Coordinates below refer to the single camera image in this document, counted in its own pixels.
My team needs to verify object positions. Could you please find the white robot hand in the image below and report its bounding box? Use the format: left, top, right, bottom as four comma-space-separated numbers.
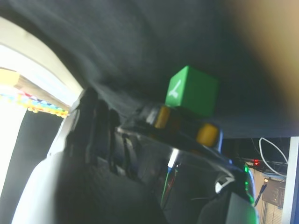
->
11, 87, 259, 224

